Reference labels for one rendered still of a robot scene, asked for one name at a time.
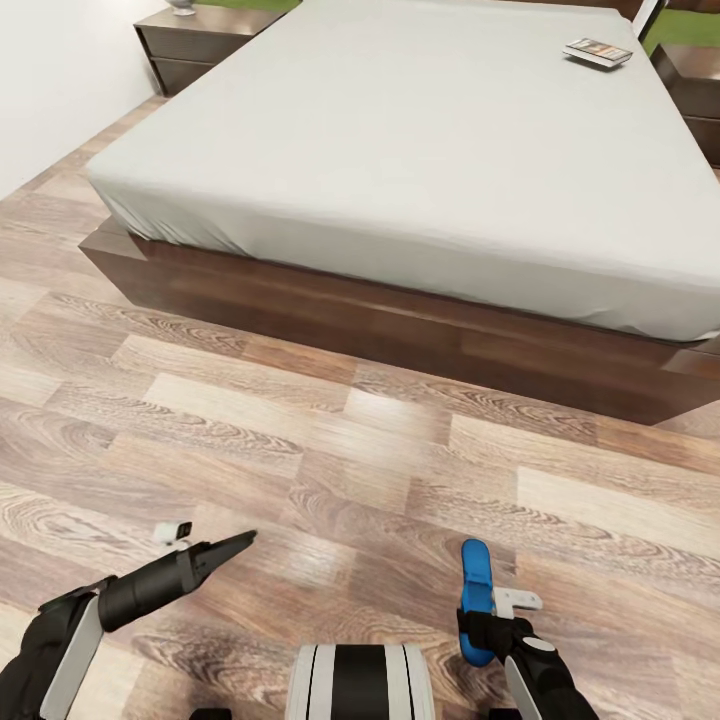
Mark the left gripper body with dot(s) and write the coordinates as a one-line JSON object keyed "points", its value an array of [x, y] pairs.
{"points": [[165, 580]]}

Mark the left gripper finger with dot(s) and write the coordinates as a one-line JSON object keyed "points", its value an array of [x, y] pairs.
{"points": [[209, 546], [206, 561]]}

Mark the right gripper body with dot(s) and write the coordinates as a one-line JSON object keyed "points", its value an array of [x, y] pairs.
{"points": [[485, 629]]}

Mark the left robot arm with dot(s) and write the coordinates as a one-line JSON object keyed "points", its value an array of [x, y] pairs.
{"points": [[59, 645]]}

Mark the hardback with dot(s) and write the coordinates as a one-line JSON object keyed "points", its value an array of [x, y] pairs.
{"points": [[597, 52]]}

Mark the sandal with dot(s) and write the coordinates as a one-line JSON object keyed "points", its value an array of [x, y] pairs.
{"points": [[476, 596]]}

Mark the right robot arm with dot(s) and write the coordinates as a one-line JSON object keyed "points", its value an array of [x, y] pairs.
{"points": [[539, 680]]}

